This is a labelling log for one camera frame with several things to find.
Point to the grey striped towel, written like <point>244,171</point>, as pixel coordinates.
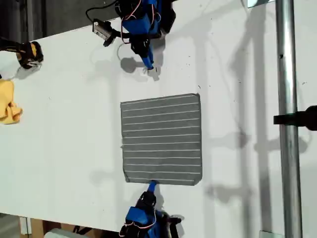
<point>161,138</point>

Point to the white container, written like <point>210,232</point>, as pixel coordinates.
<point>59,234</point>

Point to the brown cardboard box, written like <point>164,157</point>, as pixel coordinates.
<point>37,229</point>

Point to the white table leg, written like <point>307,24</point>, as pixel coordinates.
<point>24,225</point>

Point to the yellow cloth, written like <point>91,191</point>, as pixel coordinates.
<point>6,99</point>

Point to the black clamp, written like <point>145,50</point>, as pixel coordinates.
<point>309,117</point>

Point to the black camera stalk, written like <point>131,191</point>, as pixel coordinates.
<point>116,33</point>

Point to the black camera box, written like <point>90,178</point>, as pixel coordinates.
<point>174,228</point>
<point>100,28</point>

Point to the steel post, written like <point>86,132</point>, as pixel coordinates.
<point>287,74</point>

